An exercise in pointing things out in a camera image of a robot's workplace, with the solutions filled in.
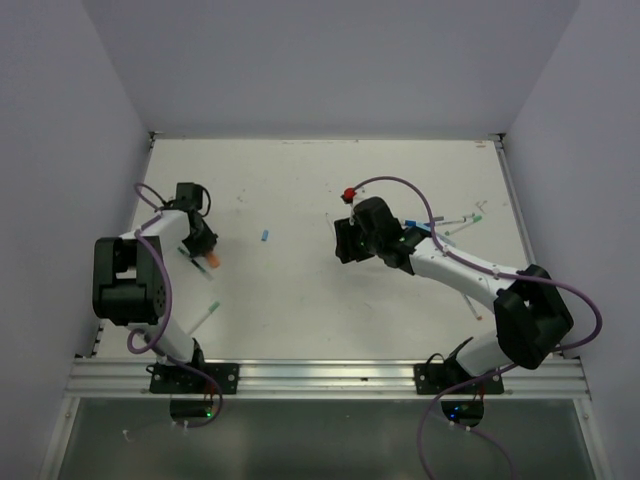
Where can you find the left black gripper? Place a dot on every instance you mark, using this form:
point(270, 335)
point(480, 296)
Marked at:
point(208, 241)

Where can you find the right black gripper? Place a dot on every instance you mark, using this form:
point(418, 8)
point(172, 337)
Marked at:
point(345, 247)

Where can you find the orange pen cap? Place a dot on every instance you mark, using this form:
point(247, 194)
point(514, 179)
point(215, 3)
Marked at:
point(212, 260)

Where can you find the orange capped marker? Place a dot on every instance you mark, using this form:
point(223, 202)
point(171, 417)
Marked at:
point(203, 270)

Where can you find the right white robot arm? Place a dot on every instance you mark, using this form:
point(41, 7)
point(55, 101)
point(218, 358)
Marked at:
point(531, 317)

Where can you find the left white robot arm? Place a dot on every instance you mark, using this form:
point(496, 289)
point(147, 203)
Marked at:
point(131, 286)

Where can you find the thick light blue marker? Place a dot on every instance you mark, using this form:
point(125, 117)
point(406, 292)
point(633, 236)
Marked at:
point(412, 223)

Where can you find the green capped marker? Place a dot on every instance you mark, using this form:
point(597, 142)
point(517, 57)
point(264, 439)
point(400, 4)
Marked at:
point(203, 318)
point(473, 218)
point(459, 228)

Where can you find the green capped marker lower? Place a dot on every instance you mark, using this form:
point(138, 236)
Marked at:
point(459, 228)

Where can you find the green capped marker upper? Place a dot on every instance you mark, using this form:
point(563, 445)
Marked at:
point(473, 218)

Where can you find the pink ended marker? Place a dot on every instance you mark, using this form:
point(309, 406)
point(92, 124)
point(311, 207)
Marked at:
point(472, 308)

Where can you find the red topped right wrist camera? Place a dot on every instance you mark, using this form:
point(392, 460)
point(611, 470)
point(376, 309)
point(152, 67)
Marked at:
point(348, 195)

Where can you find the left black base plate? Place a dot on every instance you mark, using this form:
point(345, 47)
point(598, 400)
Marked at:
point(195, 377)

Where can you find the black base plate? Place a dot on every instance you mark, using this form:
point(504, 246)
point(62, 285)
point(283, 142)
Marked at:
point(433, 378)
point(195, 377)

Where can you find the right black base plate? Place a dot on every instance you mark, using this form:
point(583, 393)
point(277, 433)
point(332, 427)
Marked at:
point(433, 378)

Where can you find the aluminium mounting rail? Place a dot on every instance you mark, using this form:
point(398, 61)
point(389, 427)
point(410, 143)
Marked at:
point(555, 379)

